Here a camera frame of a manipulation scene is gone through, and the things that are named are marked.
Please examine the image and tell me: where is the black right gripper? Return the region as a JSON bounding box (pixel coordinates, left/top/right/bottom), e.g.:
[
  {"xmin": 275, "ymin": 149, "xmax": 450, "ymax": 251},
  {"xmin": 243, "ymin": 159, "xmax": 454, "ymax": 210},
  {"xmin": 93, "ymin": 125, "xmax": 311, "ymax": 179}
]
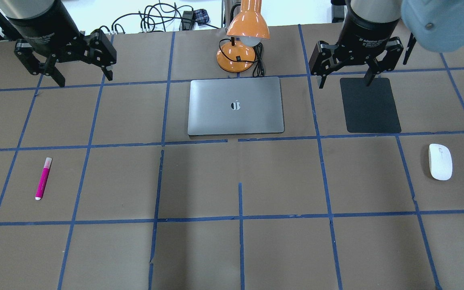
[{"xmin": 309, "ymin": 16, "xmax": 404, "ymax": 89}]

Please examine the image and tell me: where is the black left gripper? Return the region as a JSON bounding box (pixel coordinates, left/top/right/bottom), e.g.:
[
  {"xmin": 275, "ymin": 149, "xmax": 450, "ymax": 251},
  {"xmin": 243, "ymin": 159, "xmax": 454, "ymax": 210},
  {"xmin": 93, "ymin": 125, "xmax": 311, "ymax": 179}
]
[{"xmin": 13, "ymin": 16, "xmax": 117, "ymax": 87}]

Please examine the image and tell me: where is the white computer mouse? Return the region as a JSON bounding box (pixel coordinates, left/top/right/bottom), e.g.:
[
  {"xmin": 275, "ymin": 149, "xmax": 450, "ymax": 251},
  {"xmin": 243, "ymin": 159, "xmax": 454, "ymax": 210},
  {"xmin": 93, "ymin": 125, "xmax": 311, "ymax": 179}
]
[{"xmin": 428, "ymin": 143, "xmax": 453, "ymax": 180}]

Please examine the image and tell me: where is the pink highlighter pen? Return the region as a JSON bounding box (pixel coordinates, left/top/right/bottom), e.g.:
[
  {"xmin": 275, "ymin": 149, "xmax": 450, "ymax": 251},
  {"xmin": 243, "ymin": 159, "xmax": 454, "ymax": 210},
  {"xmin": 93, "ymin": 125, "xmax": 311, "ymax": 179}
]
[{"xmin": 35, "ymin": 157, "xmax": 53, "ymax": 201}]

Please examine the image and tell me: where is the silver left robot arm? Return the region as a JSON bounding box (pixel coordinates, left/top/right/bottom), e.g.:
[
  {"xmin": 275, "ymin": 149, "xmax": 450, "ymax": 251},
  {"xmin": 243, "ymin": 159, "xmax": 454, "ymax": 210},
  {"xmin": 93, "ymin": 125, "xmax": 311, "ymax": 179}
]
[{"xmin": 0, "ymin": 0, "xmax": 117, "ymax": 87}]

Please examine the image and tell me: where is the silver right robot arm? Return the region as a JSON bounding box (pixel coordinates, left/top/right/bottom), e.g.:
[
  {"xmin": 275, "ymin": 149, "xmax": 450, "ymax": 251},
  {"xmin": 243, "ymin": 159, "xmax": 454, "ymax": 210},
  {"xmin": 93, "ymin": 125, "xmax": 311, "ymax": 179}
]
[{"xmin": 308, "ymin": 0, "xmax": 464, "ymax": 88}]

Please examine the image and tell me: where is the black mousepad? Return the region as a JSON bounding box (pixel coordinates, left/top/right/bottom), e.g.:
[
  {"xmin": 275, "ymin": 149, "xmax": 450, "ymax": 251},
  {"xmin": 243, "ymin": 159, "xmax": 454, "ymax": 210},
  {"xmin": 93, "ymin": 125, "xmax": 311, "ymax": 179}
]
[{"xmin": 340, "ymin": 78, "xmax": 402, "ymax": 133}]

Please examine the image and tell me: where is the grey closed laptop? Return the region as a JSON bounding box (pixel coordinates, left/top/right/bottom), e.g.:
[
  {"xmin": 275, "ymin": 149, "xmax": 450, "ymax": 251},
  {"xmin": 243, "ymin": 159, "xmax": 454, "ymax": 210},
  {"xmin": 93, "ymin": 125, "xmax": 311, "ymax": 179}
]
[{"xmin": 186, "ymin": 77, "xmax": 285, "ymax": 136}]

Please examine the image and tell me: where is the orange desk lamp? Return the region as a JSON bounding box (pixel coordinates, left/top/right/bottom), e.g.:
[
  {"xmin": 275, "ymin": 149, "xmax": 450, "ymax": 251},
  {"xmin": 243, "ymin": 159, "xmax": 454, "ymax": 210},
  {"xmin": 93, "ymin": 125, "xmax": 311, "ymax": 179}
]
[{"xmin": 217, "ymin": 0, "xmax": 270, "ymax": 77}]

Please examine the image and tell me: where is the black power adapter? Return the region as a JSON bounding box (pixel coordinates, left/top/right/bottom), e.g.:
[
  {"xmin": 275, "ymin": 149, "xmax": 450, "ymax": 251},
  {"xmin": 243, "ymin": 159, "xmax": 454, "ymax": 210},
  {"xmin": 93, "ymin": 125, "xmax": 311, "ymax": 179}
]
[{"xmin": 179, "ymin": 10, "xmax": 195, "ymax": 31}]

